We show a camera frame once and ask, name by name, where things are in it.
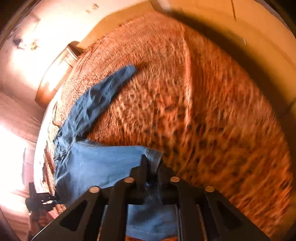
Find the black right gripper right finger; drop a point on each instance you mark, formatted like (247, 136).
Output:
(204, 213)

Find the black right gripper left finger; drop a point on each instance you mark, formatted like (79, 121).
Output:
(100, 214)

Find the blue denim jeans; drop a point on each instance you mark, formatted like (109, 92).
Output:
(81, 163)

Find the leopard print bed cover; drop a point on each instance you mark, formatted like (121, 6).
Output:
(192, 101)

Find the wooden headboard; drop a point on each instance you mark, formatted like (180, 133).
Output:
(57, 73)

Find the beige wooden wardrobe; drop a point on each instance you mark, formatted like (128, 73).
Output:
(259, 41)

